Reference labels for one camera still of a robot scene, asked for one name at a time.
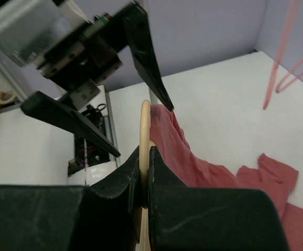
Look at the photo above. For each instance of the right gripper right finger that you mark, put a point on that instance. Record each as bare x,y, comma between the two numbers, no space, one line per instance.
185,218

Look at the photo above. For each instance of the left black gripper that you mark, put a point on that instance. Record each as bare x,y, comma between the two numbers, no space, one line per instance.
86,57

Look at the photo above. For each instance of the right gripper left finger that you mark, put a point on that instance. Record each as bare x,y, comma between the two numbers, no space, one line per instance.
104,216

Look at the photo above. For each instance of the red t shirt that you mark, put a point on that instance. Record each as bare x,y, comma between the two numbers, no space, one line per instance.
275,178

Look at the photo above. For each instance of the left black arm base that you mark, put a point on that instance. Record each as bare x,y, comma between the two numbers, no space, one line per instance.
86,153

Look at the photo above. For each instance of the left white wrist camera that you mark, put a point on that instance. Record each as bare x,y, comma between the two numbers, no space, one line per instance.
29,29

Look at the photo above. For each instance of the pink wire hanger far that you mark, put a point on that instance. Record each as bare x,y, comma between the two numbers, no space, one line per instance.
281,86

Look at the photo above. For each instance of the pink wire hanger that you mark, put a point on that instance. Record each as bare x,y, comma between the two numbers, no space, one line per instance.
289,20
281,86

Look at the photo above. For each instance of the pink wire hanger near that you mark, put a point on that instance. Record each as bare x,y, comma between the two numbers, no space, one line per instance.
289,20

